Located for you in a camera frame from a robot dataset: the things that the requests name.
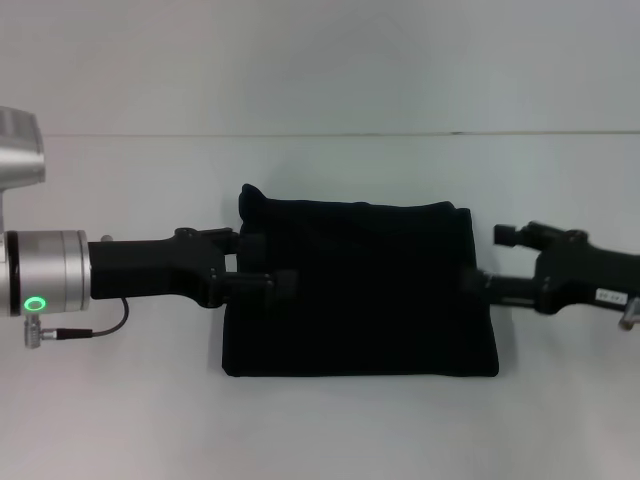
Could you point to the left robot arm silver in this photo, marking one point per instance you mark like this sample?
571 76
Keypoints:
40 250

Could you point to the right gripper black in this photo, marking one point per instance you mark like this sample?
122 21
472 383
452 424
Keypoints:
585 280

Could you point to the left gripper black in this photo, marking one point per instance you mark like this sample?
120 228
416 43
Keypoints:
150 270

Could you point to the black t-shirt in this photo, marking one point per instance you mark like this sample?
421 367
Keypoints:
360 290

